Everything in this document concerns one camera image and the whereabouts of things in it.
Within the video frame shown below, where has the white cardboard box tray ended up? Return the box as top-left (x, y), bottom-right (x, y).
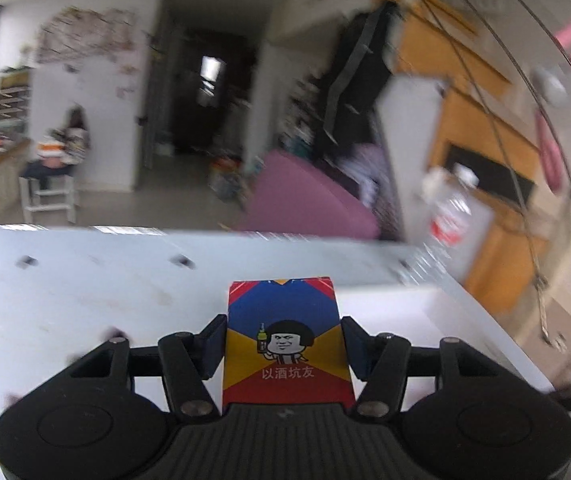
top-left (334, 280), bottom-right (557, 394)

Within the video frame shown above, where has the grey drawer unit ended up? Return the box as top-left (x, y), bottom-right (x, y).
top-left (0, 69), bottom-right (32, 137)

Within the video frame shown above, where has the bear print wall cloth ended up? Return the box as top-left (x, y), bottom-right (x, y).
top-left (34, 6), bottom-right (139, 64)

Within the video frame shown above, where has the grey backpack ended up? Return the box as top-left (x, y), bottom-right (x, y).
top-left (62, 109), bottom-right (91, 162)

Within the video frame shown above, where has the black jacket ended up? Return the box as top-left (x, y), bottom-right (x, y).
top-left (314, 2), bottom-right (402, 162)

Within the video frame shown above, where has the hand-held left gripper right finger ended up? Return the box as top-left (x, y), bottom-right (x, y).
top-left (340, 315), bottom-right (505, 419)

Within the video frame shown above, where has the clear water bottle red label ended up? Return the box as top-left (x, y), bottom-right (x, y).
top-left (421, 162), bottom-right (482, 262)

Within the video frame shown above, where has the colourful playing card box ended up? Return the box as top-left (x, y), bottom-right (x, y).
top-left (221, 275), bottom-right (355, 407)

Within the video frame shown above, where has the pink pot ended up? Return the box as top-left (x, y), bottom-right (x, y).
top-left (34, 137), bottom-right (67, 162)

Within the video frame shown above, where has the purple chair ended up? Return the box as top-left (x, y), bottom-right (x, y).
top-left (236, 149), bottom-right (382, 240)

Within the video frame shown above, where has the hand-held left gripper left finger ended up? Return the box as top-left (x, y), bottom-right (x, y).
top-left (64, 313), bottom-right (228, 422)

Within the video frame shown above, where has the small stool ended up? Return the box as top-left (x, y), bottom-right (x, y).
top-left (18, 159), bottom-right (79, 224)

